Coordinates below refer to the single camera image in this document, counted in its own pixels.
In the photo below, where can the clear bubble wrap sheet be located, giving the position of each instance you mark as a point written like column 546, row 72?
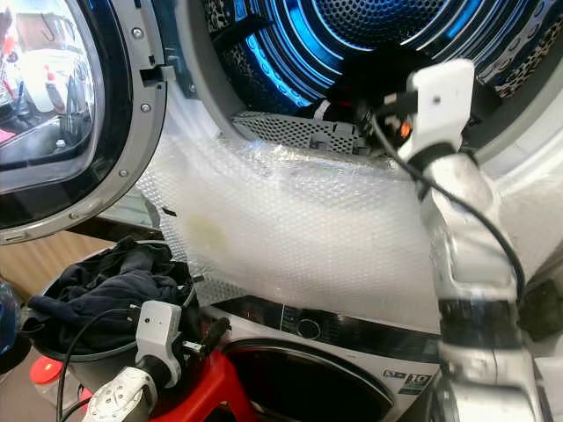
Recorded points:
column 317, row 229

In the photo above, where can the silver front-loading washing machine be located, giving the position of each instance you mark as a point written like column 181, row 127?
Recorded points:
column 343, row 330

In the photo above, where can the grey perforated lint filter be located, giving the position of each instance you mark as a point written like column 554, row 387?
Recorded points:
column 281, row 132

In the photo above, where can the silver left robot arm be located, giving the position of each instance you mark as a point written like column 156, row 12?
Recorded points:
column 132, row 397

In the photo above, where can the red plastic stool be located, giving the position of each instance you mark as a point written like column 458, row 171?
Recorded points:
column 220, row 387

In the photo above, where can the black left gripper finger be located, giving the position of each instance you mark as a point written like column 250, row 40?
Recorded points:
column 216, row 331

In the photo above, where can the dark round washing machine door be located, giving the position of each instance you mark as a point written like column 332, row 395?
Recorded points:
column 299, row 387

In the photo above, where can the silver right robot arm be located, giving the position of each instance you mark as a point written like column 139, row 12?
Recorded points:
column 457, row 229

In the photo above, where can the dark black clothing item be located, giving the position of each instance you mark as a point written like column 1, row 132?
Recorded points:
column 369, row 75

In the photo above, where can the navy blue garment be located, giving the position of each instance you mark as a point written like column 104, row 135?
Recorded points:
column 106, row 303

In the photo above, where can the round grey dryer door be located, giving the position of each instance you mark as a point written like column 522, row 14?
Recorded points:
column 145, row 132

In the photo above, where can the white tumble dryer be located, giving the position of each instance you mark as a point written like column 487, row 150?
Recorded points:
column 281, row 44

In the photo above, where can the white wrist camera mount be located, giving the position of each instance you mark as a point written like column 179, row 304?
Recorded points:
column 440, row 97
column 158, row 330

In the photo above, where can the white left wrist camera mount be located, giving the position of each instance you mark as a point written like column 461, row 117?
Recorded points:
column 158, row 330

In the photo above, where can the black round laundry basket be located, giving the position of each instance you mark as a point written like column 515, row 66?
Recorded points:
column 57, row 347

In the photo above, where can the black crumpled garment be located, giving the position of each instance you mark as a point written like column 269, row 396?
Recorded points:
column 141, row 258

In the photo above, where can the clear jar with red lid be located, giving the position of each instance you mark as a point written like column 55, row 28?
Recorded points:
column 46, row 371

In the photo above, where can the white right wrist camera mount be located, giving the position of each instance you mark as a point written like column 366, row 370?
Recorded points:
column 440, row 97

